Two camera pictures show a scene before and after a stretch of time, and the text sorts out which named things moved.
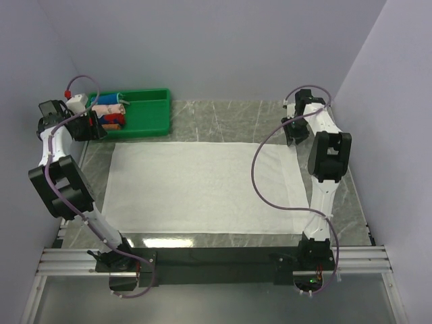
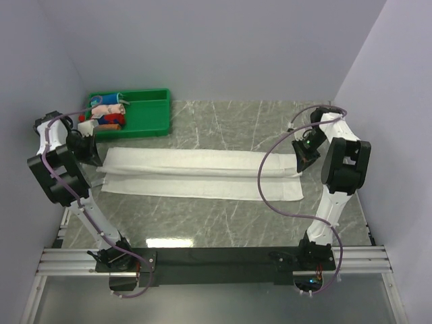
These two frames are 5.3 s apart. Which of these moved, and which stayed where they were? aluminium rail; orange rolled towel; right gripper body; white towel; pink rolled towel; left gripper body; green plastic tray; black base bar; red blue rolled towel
Moved: white towel; right gripper body; left gripper body
Stayed: orange rolled towel; black base bar; red blue rolled towel; green plastic tray; pink rolled towel; aluminium rail
